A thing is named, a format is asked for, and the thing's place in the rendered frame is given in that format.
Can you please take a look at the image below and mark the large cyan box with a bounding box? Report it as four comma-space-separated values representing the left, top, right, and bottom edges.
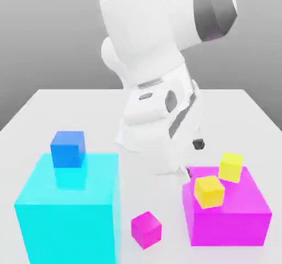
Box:
13, 152, 122, 264

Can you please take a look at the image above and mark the small blue cube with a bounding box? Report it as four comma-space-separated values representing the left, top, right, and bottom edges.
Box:
50, 130, 86, 169

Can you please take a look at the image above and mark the small magenta cube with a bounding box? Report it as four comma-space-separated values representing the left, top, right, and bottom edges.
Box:
131, 211, 163, 251

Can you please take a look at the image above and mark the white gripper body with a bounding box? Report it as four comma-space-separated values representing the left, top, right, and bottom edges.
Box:
115, 91, 202, 176

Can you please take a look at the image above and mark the small yellow cube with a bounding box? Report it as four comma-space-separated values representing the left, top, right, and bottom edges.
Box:
218, 152, 245, 184
193, 175, 226, 210

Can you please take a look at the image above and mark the large magenta box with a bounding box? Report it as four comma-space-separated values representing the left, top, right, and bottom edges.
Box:
182, 166, 273, 248

